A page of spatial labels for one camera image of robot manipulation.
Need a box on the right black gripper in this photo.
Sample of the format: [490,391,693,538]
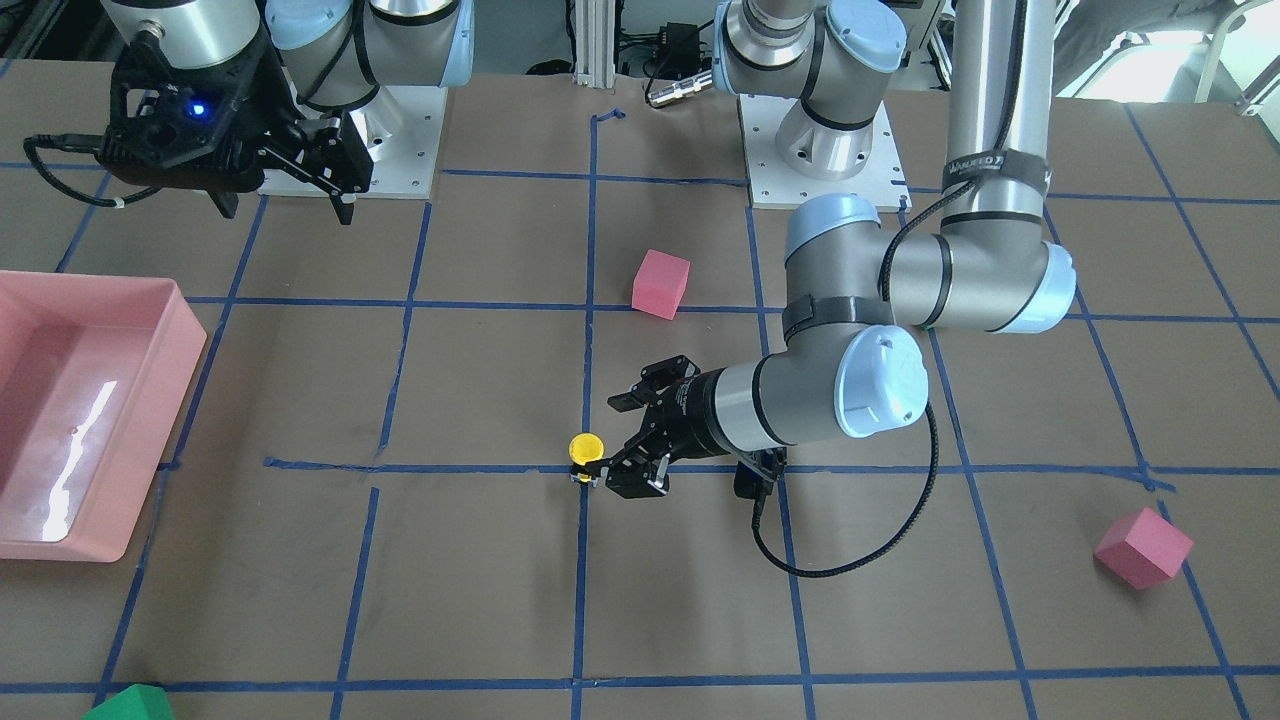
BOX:
[99,29,374,225]

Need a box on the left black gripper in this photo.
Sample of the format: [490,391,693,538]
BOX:
[580,355,732,498]

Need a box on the yellow push button switch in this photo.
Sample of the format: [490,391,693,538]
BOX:
[568,432,605,487]

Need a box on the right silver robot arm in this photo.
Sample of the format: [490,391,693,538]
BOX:
[93,1,475,225]

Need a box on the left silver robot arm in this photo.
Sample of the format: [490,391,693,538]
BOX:
[570,1,1076,498]

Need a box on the pink cube centre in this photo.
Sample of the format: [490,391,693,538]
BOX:
[630,249,691,320]

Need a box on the pink cube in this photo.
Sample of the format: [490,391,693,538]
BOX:
[630,249,691,320]
[1093,507,1194,591]

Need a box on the pink plastic tray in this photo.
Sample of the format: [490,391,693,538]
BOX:
[1,270,207,562]

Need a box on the silver metal cylinder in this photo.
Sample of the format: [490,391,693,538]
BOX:
[645,70,714,109]

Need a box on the pink cube far side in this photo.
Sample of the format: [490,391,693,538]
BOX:
[1093,507,1194,591]

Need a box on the green cube near tray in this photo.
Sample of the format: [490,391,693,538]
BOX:
[82,684,177,720]

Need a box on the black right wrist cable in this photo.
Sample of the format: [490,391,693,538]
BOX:
[22,133,166,211]

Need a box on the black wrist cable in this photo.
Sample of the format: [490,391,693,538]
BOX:
[733,400,941,579]
[22,133,166,211]

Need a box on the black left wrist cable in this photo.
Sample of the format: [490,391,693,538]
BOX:
[733,400,941,579]

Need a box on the aluminium profile post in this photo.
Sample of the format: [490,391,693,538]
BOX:
[571,0,618,91]

